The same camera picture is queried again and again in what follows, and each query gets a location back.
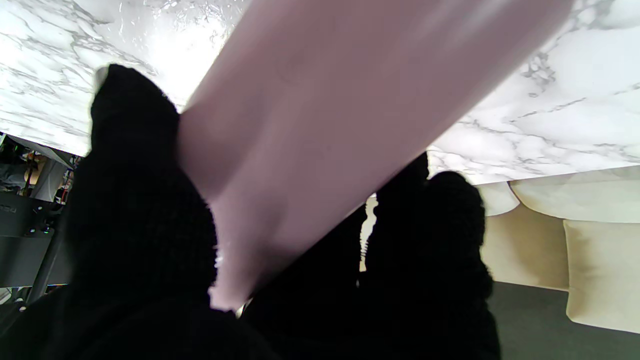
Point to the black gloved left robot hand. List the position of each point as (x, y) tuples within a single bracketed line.
[(140, 235)]

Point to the pink thermos body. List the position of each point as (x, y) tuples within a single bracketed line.
[(340, 120)]

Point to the dark equipment desk with clutter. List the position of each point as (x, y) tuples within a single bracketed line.
[(30, 215)]

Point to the cream sofa seat cushion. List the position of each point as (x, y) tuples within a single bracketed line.
[(495, 197), (580, 197)]

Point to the cream fabric sofa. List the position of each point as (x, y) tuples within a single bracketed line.
[(560, 240)]

